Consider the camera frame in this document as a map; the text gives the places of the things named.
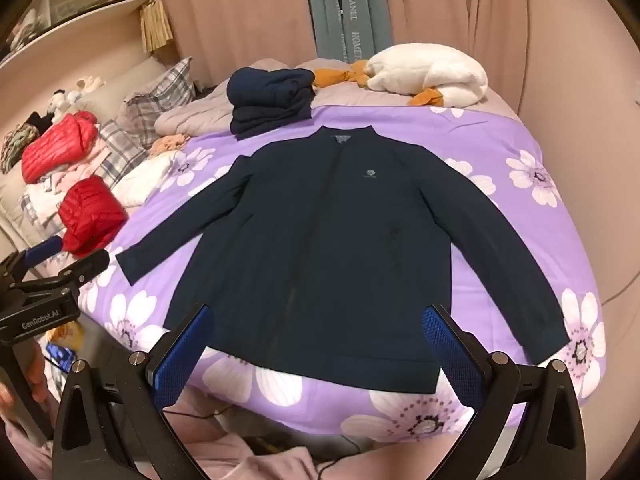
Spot white goose plush toy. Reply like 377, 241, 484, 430
312, 44, 488, 108

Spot folded navy clothes stack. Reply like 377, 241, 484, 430
226, 66, 316, 142

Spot green knitted scarf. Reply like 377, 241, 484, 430
0, 122, 40, 173

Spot plaid pillow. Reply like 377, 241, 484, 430
125, 57, 196, 148
95, 119, 151, 196

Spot black cloth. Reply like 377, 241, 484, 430
22, 111, 53, 136

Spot grey quilt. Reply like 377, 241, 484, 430
155, 57, 521, 137

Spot beige hanging tassels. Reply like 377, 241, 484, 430
139, 0, 174, 53

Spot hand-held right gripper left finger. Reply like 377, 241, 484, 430
52, 302, 216, 480

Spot grey-green curtain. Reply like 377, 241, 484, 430
302, 0, 393, 63

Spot pile of pink white clothes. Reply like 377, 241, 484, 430
22, 160, 101, 228

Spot white garment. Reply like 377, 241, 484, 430
112, 152, 181, 208

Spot blue printed packet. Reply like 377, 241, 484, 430
46, 342, 76, 372

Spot yellow packet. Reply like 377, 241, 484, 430
54, 320, 84, 352

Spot black cable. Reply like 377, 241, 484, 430
162, 406, 351, 480

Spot person's left hand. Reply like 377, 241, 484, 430
0, 345, 47, 411

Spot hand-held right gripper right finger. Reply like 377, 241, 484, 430
422, 302, 588, 480

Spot white wall shelf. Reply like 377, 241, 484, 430
0, 0, 153, 68

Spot peach cloth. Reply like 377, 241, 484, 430
150, 134, 188, 156

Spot pink curtain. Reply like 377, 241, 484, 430
152, 0, 528, 96

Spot red down jacket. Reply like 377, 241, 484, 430
21, 112, 99, 184
57, 176, 128, 256

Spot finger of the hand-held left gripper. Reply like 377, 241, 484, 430
0, 236, 63, 286
55, 248, 110, 291

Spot dark navy jacket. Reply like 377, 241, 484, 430
116, 126, 571, 395

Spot purple floral blanket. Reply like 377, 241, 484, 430
75, 102, 608, 436

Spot small white plush toys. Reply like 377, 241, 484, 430
50, 76, 103, 111

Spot pink fleece cloth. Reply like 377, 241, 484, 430
0, 395, 326, 480

